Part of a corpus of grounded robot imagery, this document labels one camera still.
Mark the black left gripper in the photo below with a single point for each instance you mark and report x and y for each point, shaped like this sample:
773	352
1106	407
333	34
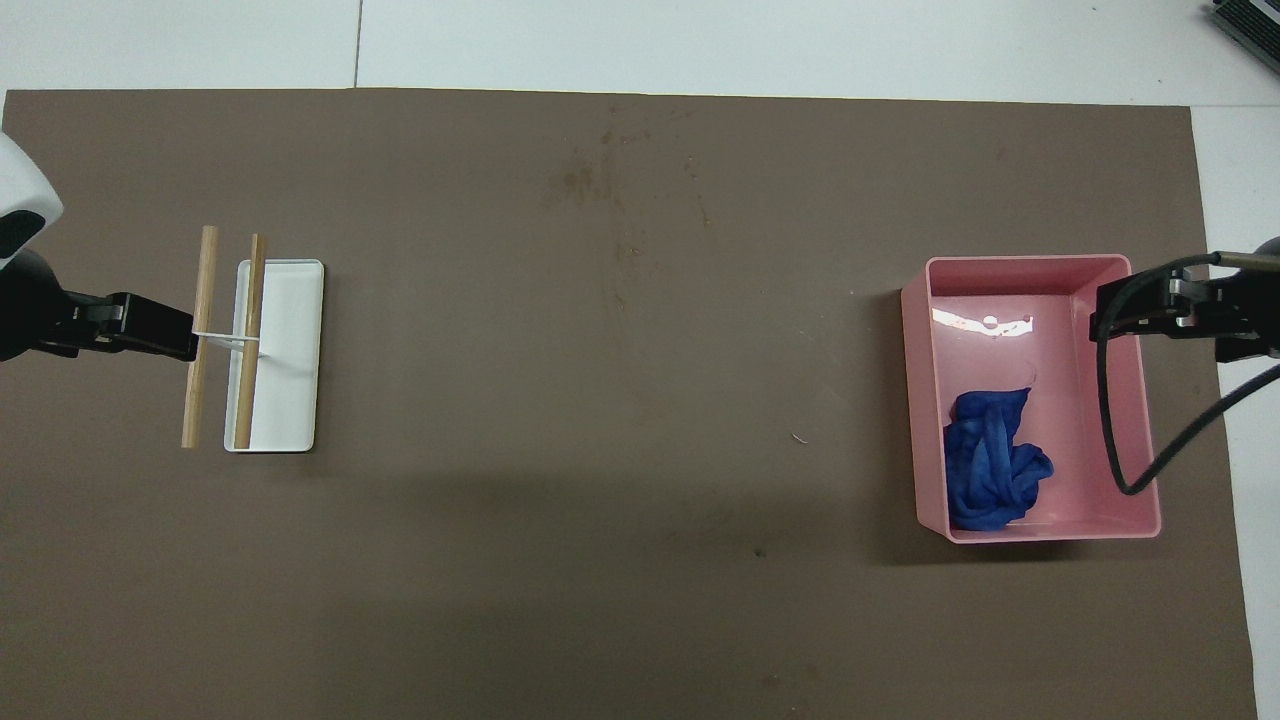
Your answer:
28	310

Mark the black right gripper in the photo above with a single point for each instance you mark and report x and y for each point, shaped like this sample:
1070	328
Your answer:
1235	310

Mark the blue towel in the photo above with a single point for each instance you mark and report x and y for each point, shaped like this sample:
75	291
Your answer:
985	470

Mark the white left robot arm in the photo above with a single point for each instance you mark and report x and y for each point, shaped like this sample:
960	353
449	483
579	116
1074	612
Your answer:
22	180

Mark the wooden rack rod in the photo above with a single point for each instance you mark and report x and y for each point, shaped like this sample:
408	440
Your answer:
252	290
204	280

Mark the pink plastic bin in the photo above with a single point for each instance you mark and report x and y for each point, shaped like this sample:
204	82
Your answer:
1050	390

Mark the dark grey device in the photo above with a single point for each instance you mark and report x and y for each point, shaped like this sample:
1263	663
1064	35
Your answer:
1255	20

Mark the brown table mat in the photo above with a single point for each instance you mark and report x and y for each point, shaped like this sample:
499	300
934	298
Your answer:
500	500

